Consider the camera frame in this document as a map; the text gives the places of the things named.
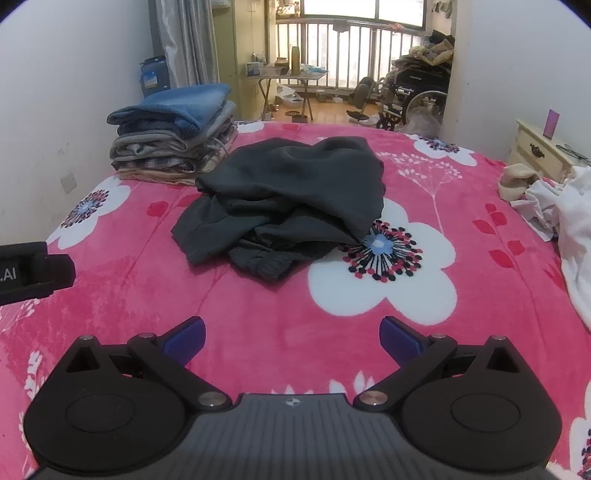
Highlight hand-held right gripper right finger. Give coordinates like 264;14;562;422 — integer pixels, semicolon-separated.
353;316;533;413

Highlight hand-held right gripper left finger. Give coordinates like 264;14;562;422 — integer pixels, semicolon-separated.
58;316;233;412

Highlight dark grey pants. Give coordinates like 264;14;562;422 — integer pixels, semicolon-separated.
171;136;386;282

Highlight stack of folded clothes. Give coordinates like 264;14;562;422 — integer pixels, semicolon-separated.
107;83;238;185

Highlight beige clothes heap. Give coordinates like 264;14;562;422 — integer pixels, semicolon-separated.
392;30;455;70

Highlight pink floral blanket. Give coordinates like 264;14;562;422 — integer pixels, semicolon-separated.
0;120;591;480

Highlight beige cloth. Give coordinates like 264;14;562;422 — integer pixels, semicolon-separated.
498;163;543;204

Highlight white garment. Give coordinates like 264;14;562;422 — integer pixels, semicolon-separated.
510;166;591;333

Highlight blue water jug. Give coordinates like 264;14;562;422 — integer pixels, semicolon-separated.
139;56;168;99

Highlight cream nightstand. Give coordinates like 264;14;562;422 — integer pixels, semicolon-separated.
508;119;591;185

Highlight black eyeglasses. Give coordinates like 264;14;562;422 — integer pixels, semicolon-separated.
556;144;589;162

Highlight black wheelchair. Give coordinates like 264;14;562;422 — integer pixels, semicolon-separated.
348;55;453;131

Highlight folding table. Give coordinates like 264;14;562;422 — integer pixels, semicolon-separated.
245;69;328;123

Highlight grey curtain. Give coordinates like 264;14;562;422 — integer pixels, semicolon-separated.
154;0;220;90

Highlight pale tall cabinet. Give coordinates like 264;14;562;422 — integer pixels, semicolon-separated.
212;0;278;121

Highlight balcony railing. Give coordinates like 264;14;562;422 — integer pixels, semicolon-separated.
276;16;428;90

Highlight balcony window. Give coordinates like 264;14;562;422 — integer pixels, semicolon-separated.
302;0;428;33

